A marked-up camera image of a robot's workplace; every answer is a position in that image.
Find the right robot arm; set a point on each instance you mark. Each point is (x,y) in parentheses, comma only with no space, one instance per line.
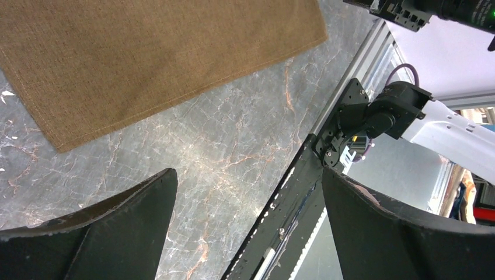
(403,110)

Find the brown cloth napkin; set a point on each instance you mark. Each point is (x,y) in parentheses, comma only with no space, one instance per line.
(84,69)

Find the white toothed cable strip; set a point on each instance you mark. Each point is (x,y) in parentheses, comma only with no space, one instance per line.
(305,251)

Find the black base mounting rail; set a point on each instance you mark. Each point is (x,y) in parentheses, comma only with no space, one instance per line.
(273,247)

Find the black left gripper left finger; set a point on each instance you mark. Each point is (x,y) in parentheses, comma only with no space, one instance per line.
(121,237)

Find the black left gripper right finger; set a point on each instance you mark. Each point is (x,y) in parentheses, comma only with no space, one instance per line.
(379,237)

